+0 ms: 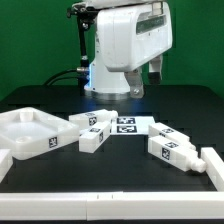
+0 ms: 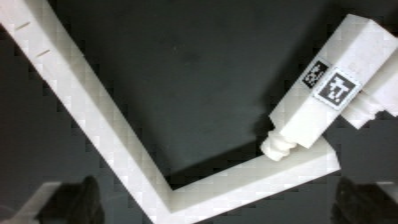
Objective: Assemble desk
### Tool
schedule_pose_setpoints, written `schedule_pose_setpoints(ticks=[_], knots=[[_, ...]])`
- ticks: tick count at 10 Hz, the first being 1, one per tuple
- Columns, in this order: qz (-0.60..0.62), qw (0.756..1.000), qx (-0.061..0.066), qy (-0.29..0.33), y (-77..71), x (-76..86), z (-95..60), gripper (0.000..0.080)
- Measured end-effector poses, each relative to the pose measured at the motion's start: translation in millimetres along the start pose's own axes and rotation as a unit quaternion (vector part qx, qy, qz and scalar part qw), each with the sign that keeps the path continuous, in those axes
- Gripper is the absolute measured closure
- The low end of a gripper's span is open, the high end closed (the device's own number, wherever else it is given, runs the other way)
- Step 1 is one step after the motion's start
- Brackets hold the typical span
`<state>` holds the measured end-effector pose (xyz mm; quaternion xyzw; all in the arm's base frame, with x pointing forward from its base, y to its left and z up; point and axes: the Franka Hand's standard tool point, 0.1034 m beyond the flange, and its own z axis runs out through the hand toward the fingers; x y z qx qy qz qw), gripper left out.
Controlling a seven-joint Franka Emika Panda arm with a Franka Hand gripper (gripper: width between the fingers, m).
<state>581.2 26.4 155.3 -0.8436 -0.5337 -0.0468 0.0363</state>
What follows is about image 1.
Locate white right fence bar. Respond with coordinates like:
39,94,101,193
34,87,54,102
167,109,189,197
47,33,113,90
201,147,224,192

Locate white marker sheet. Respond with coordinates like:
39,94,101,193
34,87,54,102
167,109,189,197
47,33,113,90
111,116,155,135

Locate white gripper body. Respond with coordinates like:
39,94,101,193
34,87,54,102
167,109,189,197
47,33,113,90
97,2,173,72

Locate black cables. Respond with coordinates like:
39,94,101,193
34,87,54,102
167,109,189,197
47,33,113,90
43,68,84,87

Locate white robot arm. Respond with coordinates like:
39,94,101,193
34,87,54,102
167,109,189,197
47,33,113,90
71,0,173,100

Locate white front fence bar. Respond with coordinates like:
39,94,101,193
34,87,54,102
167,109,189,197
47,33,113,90
0,192,224,221

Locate white square desk top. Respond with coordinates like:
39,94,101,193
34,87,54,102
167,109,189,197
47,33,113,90
0,107,79,160

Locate white fence bar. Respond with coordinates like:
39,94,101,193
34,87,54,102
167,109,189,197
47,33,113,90
0,149,13,183
0,192,224,221
201,147,224,192

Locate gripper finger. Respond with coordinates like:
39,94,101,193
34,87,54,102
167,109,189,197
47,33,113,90
124,69,144,98
148,55,163,84

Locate white left fence bar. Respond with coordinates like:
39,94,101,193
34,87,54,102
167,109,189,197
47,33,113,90
0,149,13,183

